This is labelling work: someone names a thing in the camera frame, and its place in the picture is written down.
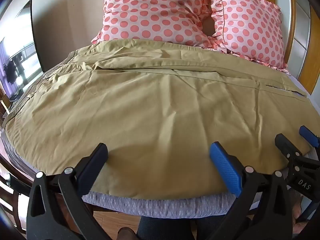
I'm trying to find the person's dark clothed legs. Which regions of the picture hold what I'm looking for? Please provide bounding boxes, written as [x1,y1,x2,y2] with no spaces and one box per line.
[138,216,227,240]

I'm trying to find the light wardrobe door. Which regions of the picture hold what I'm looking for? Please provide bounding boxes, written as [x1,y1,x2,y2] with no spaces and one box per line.
[290,0,320,95]

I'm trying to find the person's right hand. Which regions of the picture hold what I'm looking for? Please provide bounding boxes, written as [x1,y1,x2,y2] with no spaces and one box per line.
[293,201,312,233]

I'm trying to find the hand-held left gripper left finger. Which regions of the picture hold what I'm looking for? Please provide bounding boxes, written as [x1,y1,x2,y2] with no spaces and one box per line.
[27,143,109,240]

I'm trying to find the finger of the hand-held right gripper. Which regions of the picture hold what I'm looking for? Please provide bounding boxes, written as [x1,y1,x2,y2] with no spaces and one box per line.
[299,126,320,151]
[274,133,303,159]

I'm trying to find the olive green duvet cover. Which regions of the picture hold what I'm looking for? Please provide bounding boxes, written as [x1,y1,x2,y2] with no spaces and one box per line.
[5,39,312,200]

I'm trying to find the pink polka dot pillow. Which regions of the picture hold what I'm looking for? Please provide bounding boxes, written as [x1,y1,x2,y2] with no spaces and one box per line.
[204,0,290,75]
[91,0,213,48]

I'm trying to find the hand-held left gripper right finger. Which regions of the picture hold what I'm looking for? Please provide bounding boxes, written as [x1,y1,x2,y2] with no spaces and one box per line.
[209,141,299,240]

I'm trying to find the dark wooden bed frame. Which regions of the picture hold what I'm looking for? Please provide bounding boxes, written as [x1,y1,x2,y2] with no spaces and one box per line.
[0,152,34,234]

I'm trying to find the bed with grey sheet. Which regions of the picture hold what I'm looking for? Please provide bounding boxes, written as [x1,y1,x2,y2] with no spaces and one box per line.
[0,74,320,220]

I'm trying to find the person's foot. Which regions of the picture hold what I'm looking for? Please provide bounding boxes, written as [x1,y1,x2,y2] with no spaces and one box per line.
[117,227,137,240]

